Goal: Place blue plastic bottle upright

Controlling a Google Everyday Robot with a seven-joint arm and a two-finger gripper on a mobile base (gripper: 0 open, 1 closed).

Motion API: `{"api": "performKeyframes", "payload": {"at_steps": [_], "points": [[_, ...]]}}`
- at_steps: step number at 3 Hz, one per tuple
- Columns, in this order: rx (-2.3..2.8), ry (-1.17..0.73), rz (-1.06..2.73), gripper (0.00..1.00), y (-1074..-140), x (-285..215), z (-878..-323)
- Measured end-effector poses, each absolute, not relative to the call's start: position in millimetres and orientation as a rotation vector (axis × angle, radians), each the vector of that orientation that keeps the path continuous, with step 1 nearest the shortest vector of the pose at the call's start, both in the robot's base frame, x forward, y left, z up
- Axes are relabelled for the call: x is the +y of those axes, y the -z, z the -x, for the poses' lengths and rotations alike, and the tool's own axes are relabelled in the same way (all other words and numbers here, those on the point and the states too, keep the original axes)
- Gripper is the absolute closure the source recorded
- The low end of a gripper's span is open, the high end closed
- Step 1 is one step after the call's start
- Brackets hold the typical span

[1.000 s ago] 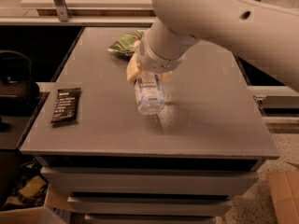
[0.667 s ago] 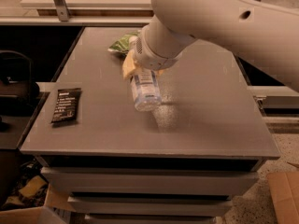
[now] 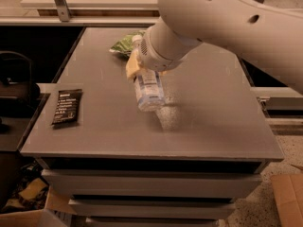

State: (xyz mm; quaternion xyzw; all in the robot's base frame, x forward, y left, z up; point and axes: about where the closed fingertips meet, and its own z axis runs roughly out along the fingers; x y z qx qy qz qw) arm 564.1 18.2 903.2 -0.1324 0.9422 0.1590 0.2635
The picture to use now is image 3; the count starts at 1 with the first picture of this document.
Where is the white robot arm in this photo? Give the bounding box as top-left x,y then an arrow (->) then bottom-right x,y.
126,0 -> 303,94

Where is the black snack packet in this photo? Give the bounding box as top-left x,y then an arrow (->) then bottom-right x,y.
52,89 -> 82,125

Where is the cardboard box bottom left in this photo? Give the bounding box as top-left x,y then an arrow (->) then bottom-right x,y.
0,187 -> 76,227

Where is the clear blue-label plastic bottle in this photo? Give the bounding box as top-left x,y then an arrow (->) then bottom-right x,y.
132,35 -> 165,112

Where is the yellow sponge on floor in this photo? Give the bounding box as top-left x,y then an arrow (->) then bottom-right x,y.
19,178 -> 47,201

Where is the cardboard box right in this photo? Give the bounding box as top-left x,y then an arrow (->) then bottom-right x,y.
271,174 -> 303,227

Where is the cardboard box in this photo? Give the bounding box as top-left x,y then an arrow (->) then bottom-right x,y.
271,174 -> 303,227
0,187 -> 76,227

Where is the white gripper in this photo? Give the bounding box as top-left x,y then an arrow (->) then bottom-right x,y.
126,18 -> 201,79

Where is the left metal bracket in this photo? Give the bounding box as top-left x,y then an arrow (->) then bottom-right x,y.
54,0 -> 71,22

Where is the black chair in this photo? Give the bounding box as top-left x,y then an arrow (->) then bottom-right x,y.
0,50 -> 42,134

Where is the grey drawer cabinet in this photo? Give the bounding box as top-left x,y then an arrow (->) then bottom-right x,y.
22,28 -> 283,227

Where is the green chip bag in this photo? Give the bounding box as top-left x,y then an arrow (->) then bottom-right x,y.
109,30 -> 145,57

